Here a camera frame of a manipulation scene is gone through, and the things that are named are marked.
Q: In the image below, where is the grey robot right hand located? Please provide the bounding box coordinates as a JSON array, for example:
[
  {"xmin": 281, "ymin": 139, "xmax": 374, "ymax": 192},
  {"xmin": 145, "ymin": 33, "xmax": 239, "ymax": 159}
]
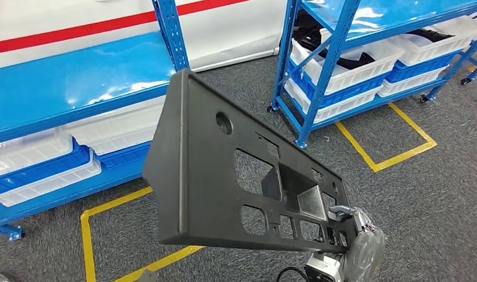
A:
[{"xmin": 328, "ymin": 205, "xmax": 387, "ymax": 282}]

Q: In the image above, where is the black plastic plate bracket part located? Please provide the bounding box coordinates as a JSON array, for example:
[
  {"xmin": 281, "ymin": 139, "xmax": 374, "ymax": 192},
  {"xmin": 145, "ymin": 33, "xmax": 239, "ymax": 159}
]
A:
[{"xmin": 142, "ymin": 69, "xmax": 359, "ymax": 254}]

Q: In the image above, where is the blue wheeled shelf rack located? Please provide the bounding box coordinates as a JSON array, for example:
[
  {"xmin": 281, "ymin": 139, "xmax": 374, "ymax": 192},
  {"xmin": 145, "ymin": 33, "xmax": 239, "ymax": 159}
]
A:
[{"xmin": 267, "ymin": 0, "xmax": 477, "ymax": 150}]

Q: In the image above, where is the black part in bin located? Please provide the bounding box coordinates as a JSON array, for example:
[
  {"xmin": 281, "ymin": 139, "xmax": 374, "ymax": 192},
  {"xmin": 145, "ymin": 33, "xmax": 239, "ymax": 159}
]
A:
[
  {"xmin": 408, "ymin": 28, "xmax": 454, "ymax": 43},
  {"xmin": 294, "ymin": 21, "xmax": 377, "ymax": 70}
]

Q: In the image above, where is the dark grey robot body part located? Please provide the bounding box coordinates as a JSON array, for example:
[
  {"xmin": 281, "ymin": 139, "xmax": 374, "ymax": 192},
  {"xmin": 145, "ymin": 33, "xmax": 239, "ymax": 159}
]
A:
[{"xmin": 136, "ymin": 269, "xmax": 159, "ymax": 282}]

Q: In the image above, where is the blue metal shelf rack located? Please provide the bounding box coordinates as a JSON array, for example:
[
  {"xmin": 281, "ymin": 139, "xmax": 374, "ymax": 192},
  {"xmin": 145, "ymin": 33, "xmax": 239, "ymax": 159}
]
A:
[{"xmin": 0, "ymin": 0, "xmax": 190, "ymax": 242}]

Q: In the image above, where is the white car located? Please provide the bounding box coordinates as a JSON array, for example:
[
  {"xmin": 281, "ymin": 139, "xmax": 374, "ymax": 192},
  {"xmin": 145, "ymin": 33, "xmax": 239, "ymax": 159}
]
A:
[{"xmin": 0, "ymin": 0, "xmax": 289, "ymax": 73}]

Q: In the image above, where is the red barrier belt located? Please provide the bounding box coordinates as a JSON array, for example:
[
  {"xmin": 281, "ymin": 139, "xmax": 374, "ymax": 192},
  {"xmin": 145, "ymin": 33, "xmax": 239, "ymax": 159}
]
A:
[{"xmin": 0, "ymin": 0, "xmax": 251, "ymax": 56}]

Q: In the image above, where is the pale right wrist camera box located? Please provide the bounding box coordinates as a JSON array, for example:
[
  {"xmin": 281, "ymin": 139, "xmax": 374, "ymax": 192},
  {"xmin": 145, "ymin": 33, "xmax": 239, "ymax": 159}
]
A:
[{"xmin": 304, "ymin": 252, "xmax": 346, "ymax": 282}]

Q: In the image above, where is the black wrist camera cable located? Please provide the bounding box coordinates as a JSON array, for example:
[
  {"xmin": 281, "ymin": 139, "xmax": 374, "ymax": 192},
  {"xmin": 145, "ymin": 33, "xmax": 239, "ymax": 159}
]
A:
[{"xmin": 276, "ymin": 266, "xmax": 311, "ymax": 282}]

